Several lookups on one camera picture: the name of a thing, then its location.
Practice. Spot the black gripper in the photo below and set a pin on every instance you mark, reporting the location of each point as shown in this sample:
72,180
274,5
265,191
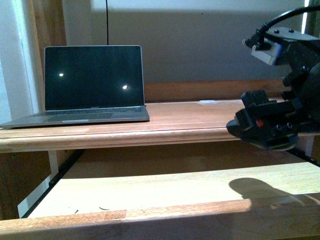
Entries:
272,125

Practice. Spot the grey open laptop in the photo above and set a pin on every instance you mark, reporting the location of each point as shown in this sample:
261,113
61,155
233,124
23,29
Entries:
90,84

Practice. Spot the wooden keyboard drawer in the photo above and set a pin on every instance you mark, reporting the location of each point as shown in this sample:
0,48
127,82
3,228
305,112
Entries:
241,195

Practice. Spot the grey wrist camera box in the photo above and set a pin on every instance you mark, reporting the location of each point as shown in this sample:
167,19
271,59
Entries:
286,46

